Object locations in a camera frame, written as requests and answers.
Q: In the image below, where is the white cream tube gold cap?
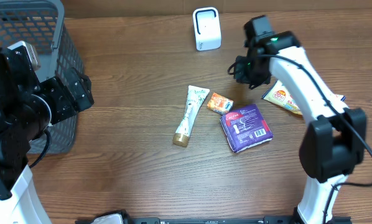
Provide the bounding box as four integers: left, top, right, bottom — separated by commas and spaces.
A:
172, 85, 210, 147

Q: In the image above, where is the small orange snack packet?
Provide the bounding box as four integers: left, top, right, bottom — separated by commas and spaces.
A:
207, 93, 233, 114

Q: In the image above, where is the purple sanitary pad pack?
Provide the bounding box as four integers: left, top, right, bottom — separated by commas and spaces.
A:
220, 104, 273, 153

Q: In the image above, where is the colourful wet wipes pack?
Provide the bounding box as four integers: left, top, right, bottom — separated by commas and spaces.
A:
261, 80, 346, 116

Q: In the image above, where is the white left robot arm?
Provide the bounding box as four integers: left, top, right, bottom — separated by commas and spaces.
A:
0, 42, 94, 223

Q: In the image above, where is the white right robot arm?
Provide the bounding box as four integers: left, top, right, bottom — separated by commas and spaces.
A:
228, 15, 372, 223

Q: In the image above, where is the white barcode scanner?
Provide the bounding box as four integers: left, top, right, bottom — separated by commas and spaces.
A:
192, 7, 221, 51

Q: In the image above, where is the grey plastic mesh basket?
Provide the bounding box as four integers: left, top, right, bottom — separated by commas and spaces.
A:
0, 0, 85, 155

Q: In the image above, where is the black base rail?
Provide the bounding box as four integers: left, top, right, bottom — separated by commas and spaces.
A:
77, 210, 351, 224

